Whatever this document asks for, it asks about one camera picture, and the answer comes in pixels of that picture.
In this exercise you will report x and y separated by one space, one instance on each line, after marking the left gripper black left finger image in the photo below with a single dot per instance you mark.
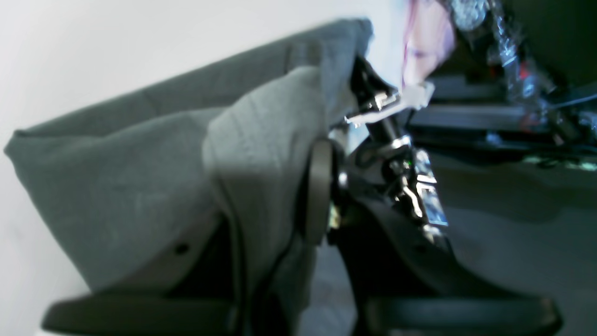
187 289

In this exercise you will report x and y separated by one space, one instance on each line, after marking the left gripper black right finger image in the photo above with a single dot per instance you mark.
403 284

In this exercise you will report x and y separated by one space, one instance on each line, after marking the dark grey T-shirt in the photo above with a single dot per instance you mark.
117 181

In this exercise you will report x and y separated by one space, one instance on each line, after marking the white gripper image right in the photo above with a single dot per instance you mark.
378 100

